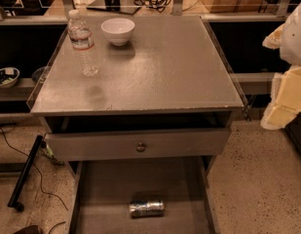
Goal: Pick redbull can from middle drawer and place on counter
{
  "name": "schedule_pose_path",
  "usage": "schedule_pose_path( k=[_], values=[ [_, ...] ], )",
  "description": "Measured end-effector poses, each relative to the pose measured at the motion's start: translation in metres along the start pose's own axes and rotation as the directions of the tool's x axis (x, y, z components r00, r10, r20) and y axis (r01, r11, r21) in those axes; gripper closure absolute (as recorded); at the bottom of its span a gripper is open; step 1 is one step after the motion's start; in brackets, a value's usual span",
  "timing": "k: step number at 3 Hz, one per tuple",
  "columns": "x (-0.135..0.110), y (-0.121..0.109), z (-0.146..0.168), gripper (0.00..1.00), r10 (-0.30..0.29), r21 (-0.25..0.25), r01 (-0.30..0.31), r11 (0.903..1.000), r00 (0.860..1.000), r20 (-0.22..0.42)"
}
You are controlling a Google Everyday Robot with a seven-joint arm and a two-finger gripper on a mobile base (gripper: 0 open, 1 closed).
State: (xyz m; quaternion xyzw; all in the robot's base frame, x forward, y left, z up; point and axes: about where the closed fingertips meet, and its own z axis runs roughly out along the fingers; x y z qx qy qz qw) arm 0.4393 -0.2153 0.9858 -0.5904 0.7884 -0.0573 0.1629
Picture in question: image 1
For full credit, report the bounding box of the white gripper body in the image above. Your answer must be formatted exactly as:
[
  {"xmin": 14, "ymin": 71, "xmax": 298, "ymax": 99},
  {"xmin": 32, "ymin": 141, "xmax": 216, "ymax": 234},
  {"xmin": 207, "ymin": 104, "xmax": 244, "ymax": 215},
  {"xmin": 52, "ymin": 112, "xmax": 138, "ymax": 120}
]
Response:
[{"xmin": 280, "ymin": 3, "xmax": 301, "ymax": 66}]

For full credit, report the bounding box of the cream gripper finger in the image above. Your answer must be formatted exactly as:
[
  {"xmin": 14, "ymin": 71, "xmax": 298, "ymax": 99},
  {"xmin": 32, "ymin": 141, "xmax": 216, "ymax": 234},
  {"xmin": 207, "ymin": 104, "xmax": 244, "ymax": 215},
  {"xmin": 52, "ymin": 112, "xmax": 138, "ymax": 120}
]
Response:
[
  {"xmin": 262, "ymin": 24, "xmax": 283, "ymax": 50},
  {"xmin": 260, "ymin": 65, "xmax": 301, "ymax": 130}
]

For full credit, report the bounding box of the silver blue redbull can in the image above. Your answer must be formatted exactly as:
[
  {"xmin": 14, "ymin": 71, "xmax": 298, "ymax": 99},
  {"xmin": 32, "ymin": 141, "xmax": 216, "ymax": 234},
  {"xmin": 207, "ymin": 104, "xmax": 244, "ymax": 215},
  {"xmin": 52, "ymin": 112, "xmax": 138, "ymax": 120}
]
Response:
[{"xmin": 129, "ymin": 200, "xmax": 166, "ymax": 218}]

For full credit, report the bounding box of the grey drawer cabinet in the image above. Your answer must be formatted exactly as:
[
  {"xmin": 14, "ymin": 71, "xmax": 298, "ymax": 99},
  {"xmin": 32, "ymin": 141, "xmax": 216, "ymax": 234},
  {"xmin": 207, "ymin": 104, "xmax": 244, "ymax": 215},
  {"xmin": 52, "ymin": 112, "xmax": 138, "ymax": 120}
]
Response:
[{"xmin": 25, "ymin": 15, "xmax": 248, "ymax": 234}]

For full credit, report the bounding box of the round metal drawer knob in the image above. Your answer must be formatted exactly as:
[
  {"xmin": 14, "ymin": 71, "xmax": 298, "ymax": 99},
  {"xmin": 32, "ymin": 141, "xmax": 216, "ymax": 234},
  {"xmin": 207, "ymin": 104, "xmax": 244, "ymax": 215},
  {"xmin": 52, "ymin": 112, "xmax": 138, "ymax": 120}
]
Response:
[{"xmin": 136, "ymin": 142, "xmax": 146, "ymax": 152}]

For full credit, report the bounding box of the grey top drawer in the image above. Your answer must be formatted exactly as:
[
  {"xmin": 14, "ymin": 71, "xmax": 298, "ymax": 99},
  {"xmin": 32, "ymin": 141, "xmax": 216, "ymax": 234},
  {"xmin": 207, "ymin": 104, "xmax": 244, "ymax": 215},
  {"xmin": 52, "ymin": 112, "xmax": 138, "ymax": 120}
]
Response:
[{"xmin": 46, "ymin": 128, "xmax": 231, "ymax": 162}]

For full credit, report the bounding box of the open grey middle drawer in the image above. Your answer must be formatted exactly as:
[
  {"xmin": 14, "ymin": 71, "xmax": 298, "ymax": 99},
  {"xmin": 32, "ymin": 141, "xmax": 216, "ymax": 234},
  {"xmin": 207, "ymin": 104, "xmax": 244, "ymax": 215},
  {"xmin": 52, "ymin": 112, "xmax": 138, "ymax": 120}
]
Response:
[{"xmin": 64, "ymin": 157, "xmax": 220, "ymax": 234}]

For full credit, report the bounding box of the grey side shelf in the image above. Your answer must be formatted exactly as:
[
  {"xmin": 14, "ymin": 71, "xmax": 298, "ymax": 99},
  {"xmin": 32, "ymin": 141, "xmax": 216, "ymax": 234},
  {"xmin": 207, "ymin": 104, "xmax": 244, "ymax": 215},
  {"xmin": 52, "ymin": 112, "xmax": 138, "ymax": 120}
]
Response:
[{"xmin": 231, "ymin": 72, "xmax": 275, "ymax": 95}]

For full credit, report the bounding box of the white ceramic bowl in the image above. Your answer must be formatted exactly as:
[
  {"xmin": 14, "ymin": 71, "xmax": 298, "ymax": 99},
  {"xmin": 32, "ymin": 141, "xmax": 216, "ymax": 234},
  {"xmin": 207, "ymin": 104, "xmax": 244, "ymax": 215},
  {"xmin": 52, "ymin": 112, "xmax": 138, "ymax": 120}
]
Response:
[{"xmin": 101, "ymin": 18, "xmax": 135, "ymax": 46}]

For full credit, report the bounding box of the black monitor stand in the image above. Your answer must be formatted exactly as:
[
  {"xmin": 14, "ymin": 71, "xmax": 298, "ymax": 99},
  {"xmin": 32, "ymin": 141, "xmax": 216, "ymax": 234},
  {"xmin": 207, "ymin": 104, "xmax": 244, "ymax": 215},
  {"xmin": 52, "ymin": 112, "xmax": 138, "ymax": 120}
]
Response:
[{"xmin": 87, "ymin": 0, "xmax": 141, "ymax": 15}]

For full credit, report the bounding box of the clear plastic water bottle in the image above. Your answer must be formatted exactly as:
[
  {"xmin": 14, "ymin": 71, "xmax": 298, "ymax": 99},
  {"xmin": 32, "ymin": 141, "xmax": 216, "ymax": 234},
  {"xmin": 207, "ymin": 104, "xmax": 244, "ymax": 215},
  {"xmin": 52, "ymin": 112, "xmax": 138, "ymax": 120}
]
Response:
[{"xmin": 67, "ymin": 10, "xmax": 98, "ymax": 77}]

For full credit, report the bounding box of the black bar on floor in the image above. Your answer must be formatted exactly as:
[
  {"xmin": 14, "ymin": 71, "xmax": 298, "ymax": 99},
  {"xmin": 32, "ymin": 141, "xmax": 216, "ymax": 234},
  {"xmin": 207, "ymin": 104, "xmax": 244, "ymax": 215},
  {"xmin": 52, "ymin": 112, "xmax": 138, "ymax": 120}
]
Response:
[{"xmin": 8, "ymin": 136, "xmax": 43, "ymax": 212}]

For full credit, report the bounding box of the small bowl with items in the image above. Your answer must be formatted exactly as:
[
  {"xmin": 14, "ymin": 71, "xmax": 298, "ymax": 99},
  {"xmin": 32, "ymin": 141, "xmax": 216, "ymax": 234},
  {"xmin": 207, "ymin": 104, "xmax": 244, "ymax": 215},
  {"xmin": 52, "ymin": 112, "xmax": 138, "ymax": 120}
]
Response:
[{"xmin": 0, "ymin": 67, "xmax": 19, "ymax": 88}]

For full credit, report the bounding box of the black floor cable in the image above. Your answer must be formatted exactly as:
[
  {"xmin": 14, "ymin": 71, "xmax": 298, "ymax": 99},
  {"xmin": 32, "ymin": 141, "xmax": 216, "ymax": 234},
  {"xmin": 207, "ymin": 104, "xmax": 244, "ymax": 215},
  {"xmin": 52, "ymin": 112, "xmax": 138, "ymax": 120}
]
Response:
[{"xmin": 0, "ymin": 122, "xmax": 70, "ymax": 212}]

